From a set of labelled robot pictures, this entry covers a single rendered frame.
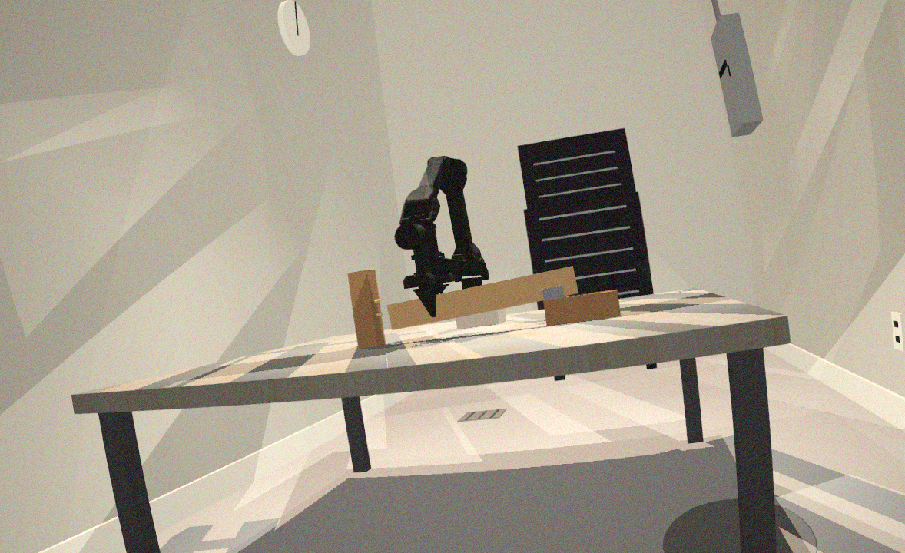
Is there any long wooden rail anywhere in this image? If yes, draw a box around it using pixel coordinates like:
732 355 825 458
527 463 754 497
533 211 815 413
386 266 578 330

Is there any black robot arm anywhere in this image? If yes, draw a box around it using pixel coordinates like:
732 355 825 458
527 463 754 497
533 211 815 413
394 156 489 289

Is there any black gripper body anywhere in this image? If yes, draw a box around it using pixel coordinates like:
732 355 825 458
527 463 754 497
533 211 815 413
403 247 455 289

